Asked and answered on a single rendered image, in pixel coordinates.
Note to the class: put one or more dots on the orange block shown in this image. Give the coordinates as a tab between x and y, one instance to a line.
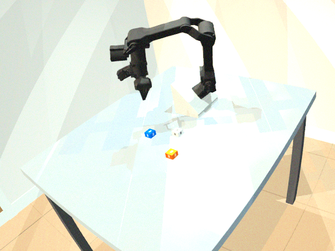
171	154

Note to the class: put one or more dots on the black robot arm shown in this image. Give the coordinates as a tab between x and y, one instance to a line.
138	40

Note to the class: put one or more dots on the blue block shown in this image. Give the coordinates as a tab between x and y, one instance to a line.
150	133

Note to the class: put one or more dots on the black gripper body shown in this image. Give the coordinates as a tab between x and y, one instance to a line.
140	71

